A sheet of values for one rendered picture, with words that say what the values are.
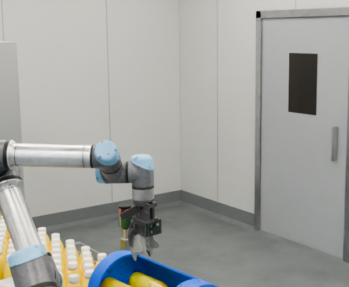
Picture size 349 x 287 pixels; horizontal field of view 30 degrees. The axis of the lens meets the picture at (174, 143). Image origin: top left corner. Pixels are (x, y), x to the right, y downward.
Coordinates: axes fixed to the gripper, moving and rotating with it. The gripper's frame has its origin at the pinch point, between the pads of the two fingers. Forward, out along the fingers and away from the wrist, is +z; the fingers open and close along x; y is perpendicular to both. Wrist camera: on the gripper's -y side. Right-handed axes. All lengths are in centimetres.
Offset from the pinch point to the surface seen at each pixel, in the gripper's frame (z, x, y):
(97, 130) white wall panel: 30, 263, -416
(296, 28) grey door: -75, 350, -214
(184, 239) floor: 129, 281, -296
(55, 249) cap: 18, 8, -72
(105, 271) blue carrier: 9.6, -4.2, -16.6
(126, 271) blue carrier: 14.6, 9.3, -21.9
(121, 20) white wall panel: -86, 297, -412
